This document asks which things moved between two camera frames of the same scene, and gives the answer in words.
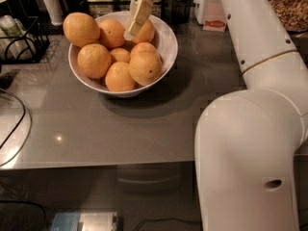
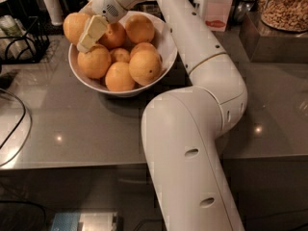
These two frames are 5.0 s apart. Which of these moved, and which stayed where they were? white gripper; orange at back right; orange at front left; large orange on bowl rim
Moved: white gripper
Stayed: orange at front left; large orange on bowl rim; orange at back right
